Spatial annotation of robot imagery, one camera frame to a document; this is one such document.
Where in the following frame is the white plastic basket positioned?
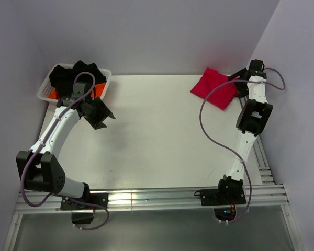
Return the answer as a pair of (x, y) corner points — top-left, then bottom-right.
(37, 63), (112, 104)

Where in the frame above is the red t shirt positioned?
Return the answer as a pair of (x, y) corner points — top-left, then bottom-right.
(190, 67), (239, 111)

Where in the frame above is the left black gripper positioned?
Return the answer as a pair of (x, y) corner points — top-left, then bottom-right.
(83, 97), (115, 130)

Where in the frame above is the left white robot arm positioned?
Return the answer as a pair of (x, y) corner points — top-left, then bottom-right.
(16, 98), (115, 209)

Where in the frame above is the front aluminium rail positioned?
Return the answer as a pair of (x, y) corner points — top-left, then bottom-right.
(14, 185), (289, 214)

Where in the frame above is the black t shirt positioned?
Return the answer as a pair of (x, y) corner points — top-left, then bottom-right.
(49, 60), (107, 98)

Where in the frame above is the orange t shirt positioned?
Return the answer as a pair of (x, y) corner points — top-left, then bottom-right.
(48, 82), (106, 100)

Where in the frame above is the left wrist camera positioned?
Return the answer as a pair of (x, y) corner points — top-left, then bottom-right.
(56, 82), (93, 109)

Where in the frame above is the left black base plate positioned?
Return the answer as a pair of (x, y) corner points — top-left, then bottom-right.
(60, 192), (109, 211)

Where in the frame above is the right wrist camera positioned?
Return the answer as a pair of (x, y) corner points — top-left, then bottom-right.
(248, 59), (267, 79)

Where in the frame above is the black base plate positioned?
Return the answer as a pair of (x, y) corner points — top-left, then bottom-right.
(60, 192), (109, 211)
(194, 189), (246, 206)

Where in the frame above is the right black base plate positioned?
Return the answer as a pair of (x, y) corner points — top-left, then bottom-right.
(194, 189), (246, 206)

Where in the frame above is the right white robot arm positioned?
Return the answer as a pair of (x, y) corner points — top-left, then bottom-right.
(216, 62), (273, 204)

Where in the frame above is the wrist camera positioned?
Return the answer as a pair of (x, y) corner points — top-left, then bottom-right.
(56, 82), (93, 109)
(248, 59), (267, 79)

